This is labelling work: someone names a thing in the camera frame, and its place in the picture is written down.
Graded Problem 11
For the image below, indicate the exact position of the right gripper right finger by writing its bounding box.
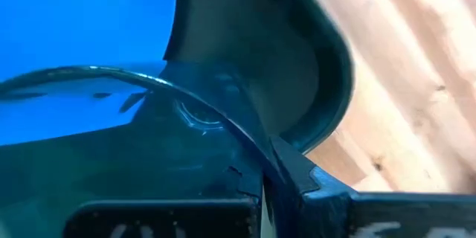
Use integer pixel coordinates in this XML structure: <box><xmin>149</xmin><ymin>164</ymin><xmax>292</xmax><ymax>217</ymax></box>
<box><xmin>262</xmin><ymin>135</ymin><xmax>476</xmax><ymax>238</ymax></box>

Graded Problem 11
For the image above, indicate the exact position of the dark green plastic tray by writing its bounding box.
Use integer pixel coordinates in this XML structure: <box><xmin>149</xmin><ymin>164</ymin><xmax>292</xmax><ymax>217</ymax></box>
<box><xmin>0</xmin><ymin>0</ymin><xmax>356</xmax><ymax>209</ymax></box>

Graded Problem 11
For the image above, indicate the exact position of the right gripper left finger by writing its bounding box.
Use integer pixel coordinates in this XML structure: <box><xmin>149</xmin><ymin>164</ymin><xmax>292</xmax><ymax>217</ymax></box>
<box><xmin>62</xmin><ymin>197</ymin><xmax>262</xmax><ymax>238</ymax></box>

